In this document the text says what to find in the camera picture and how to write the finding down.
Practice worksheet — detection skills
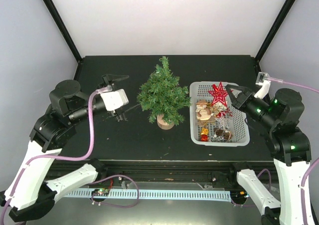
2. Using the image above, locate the red star tree topper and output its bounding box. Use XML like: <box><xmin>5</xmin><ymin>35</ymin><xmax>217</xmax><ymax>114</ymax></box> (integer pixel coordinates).
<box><xmin>208</xmin><ymin>81</ymin><xmax>228</xmax><ymax>107</ymax></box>

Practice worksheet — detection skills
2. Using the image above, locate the small green christmas tree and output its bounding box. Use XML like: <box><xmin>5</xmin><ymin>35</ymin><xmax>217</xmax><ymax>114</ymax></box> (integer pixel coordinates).
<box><xmin>137</xmin><ymin>56</ymin><xmax>191</xmax><ymax>125</ymax></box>

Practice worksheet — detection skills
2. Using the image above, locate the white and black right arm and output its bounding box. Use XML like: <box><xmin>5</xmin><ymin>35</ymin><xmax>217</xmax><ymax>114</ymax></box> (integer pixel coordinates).
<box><xmin>225</xmin><ymin>84</ymin><xmax>315</xmax><ymax>225</ymax></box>

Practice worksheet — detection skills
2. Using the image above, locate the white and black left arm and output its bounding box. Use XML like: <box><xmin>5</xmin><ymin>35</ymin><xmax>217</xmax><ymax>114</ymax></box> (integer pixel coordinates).
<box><xmin>0</xmin><ymin>74</ymin><xmax>129</xmax><ymax>225</ymax></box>

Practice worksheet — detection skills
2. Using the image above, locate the red berry sprig ornament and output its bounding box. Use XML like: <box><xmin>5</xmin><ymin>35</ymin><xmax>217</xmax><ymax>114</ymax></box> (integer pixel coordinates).
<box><xmin>216</xmin><ymin>108</ymin><xmax>233</xmax><ymax>118</ymax></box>

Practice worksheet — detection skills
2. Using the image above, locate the silver star ornament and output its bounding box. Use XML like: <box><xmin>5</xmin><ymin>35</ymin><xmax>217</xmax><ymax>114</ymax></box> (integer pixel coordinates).
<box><xmin>215</xmin><ymin>113</ymin><xmax>230</xmax><ymax>129</ymax></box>

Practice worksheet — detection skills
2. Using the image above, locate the white perforated plastic basket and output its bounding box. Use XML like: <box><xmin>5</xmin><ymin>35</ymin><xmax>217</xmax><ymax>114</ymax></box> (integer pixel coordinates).
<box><xmin>189</xmin><ymin>81</ymin><xmax>250</xmax><ymax>147</ymax></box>

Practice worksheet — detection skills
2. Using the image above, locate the wooden santa ornament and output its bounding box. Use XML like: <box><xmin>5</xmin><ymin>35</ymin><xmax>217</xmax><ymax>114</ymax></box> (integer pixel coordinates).
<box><xmin>195</xmin><ymin>100</ymin><xmax>215</xmax><ymax>122</ymax></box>

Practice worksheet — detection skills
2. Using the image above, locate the pine cone ornament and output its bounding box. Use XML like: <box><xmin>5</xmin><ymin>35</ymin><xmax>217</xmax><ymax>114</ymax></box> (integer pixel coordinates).
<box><xmin>212</xmin><ymin>128</ymin><xmax>233</xmax><ymax>142</ymax></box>

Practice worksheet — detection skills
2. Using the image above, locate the gold foil gift ornament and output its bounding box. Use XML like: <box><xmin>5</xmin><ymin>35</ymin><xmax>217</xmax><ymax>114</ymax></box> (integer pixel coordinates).
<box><xmin>201</xmin><ymin>128</ymin><xmax>209</xmax><ymax>135</ymax></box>

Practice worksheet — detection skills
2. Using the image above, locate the red foil gift ornament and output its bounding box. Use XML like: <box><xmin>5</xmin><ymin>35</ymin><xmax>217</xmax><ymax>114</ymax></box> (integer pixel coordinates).
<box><xmin>200</xmin><ymin>134</ymin><xmax>209</xmax><ymax>142</ymax></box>

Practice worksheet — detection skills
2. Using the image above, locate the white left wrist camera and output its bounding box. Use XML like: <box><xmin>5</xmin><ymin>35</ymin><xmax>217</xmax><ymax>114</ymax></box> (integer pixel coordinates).
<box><xmin>100</xmin><ymin>89</ymin><xmax>129</xmax><ymax>111</ymax></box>

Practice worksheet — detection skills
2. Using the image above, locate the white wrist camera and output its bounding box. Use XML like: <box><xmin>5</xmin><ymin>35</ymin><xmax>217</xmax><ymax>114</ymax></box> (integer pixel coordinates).
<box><xmin>254</xmin><ymin>72</ymin><xmax>271</xmax><ymax>99</ymax></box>
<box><xmin>100</xmin><ymin>89</ymin><xmax>129</xmax><ymax>111</ymax></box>

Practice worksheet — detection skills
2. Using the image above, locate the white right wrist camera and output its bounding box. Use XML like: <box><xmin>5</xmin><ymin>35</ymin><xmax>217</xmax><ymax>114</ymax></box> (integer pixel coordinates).
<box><xmin>254</xmin><ymin>72</ymin><xmax>271</xmax><ymax>99</ymax></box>

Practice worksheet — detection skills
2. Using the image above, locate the black aluminium frame rail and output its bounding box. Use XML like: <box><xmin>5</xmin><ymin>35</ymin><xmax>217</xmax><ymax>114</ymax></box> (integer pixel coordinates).
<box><xmin>47</xmin><ymin>160</ymin><xmax>282</xmax><ymax>186</ymax></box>

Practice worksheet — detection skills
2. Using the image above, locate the white slotted cable duct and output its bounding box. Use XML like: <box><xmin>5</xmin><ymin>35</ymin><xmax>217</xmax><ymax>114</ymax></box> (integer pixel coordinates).
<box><xmin>65</xmin><ymin>188</ymin><xmax>231</xmax><ymax>202</ymax></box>

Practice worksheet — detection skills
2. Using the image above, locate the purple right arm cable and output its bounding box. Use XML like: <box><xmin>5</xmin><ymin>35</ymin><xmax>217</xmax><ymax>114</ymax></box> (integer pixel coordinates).
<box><xmin>230</xmin><ymin>76</ymin><xmax>319</xmax><ymax>225</ymax></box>

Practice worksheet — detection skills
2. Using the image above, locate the black right rear frame post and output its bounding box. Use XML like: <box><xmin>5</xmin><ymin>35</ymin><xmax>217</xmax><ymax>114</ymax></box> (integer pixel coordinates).
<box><xmin>255</xmin><ymin>0</ymin><xmax>296</xmax><ymax>63</ymax></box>

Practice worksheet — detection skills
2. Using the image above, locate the black frame post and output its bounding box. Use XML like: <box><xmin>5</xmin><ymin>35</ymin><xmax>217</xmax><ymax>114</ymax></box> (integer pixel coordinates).
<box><xmin>42</xmin><ymin>0</ymin><xmax>82</xmax><ymax>62</ymax></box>
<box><xmin>255</xmin><ymin>0</ymin><xmax>296</xmax><ymax>63</ymax></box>

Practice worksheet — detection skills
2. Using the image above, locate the black left rear frame post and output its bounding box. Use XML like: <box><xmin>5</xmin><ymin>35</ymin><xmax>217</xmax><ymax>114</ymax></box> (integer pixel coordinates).
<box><xmin>42</xmin><ymin>0</ymin><xmax>82</xmax><ymax>62</ymax></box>

